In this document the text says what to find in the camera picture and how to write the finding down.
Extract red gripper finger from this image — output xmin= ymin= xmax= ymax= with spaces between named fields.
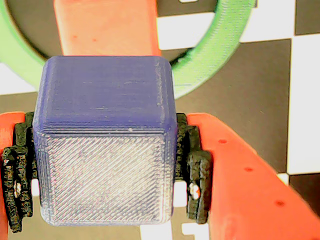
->
xmin=0 ymin=111 xmax=39 ymax=240
xmin=174 ymin=112 xmax=320 ymax=240

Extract blue cube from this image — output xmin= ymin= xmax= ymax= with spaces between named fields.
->
xmin=32 ymin=55 xmax=178 ymax=227

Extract red cube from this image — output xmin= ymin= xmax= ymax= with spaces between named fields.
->
xmin=53 ymin=0 xmax=162 ymax=57

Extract black white marker checkerboard mat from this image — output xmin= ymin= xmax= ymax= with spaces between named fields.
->
xmin=0 ymin=0 xmax=320 ymax=240

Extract green ring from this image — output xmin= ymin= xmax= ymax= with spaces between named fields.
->
xmin=0 ymin=0 xmax=257 ymax=101

